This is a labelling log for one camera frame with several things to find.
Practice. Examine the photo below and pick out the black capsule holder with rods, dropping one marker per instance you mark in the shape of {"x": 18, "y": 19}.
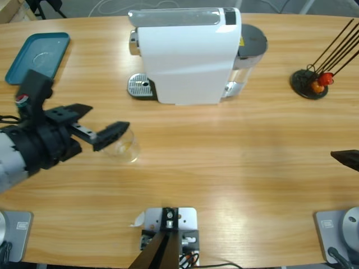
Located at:
{"x": 304, "y": 81}

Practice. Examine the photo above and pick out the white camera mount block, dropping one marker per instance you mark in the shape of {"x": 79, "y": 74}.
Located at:
{"x": 186, "y": 221}

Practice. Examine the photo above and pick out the clear drinking glass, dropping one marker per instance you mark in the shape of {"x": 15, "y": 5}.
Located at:
{"x": 127, "y": 151}

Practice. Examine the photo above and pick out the red coffee capsule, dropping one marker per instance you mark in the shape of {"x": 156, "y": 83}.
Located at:
{"x": 325, "y": 79}

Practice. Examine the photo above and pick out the black metal stand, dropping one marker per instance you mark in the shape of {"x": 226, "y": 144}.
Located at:
{"x": 54, "y": 7}

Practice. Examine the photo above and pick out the metal grid drip tray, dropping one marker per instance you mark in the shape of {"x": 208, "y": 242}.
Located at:
{"x": 138, "y": 84}

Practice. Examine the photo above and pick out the black camera post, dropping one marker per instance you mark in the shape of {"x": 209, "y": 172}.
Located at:
{"x": 160, "y": 249}

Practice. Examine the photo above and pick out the orange coffee capsule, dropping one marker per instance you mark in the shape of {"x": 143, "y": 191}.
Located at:
{"x": 318, "y": 87}

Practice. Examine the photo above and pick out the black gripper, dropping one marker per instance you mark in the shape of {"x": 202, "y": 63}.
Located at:
{"x": 47, "y": 145}

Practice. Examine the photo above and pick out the white paper tab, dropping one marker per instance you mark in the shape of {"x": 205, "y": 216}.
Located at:
{"x": 138, "y": 220}

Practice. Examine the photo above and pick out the teal plastic tray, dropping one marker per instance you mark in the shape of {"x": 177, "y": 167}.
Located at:
{"x": 42, "y": 50}

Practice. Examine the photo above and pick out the clear water tank dark lid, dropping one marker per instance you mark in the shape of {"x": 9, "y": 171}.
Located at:
{"x": 251, "y": 42}

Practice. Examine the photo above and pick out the white capsule coffee machine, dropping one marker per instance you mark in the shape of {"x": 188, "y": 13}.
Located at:
{"x": 188, "y": 64}

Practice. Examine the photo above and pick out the grey coffee machine lever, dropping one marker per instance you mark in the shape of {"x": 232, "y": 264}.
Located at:
{"x": 174, "y": 17}

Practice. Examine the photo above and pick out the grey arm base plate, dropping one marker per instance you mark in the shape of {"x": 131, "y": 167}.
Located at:
{"x": 19, "y": 235}
{"x": 328, "y": 232}

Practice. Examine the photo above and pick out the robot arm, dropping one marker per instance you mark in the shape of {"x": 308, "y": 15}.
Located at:
{"x": 9, "y": 165}
{"x": 352, "y": 227}

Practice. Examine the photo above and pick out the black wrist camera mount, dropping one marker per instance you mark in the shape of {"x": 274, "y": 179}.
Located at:
{"x": 35, "y": 89}

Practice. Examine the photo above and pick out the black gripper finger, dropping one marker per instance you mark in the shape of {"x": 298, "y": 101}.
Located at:
{"x": 349, "y": 158}

